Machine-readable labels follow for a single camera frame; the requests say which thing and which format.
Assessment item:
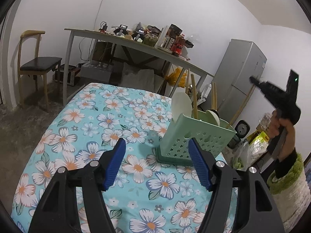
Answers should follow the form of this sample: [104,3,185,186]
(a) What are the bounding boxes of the wooden chopstick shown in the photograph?
[191,74,198,119]
[184,68,190,95]
[211,81,217,110]
[226,85,255,128]

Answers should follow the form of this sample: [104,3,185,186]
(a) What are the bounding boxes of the floral blue quilt cover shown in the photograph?
[10,82,240,233]

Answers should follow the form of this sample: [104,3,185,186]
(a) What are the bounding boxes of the translucent white rice paddle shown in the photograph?
[171,91,192,122]

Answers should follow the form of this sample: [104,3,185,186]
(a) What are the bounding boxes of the right hand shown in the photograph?
[267,110,295,162]

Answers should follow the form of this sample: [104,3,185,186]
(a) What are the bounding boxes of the white sack under desk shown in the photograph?
[119,63,155,91]

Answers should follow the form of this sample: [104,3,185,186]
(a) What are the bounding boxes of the beige plastic ladle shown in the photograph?
[206,110,220,126]

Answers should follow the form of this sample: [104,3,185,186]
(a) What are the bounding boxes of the red drink bottle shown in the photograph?
[171,34,185,56]

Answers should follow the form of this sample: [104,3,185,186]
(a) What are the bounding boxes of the green fuzzy sleeve forearm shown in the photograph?
[267,150,310,232]

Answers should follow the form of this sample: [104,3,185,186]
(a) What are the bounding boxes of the white plastic bag with greens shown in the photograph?
[224,142,251,171]

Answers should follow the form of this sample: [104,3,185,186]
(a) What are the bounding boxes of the yellow green package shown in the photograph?
[249,131,269,157]

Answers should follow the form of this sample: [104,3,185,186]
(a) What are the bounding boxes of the black rice cooker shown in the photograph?
[227,120,250,149]

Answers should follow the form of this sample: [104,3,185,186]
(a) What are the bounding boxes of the grey refrigerator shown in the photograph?
[204,38,267,129]

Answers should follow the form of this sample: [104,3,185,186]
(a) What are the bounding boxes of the long wooden desk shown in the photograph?
[63,28,214,105]

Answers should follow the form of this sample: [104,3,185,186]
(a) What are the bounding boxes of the yellow plastic bag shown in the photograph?
[165,67,188,88]

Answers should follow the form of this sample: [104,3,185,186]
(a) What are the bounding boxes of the jar of green pickles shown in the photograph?
[143,32,158,47]

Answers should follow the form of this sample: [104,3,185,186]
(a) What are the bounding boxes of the wooden chair black seat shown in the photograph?
[17,30,62,112]

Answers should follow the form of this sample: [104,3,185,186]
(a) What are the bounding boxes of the green perforated utensil holder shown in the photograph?
[154,112,238,167]

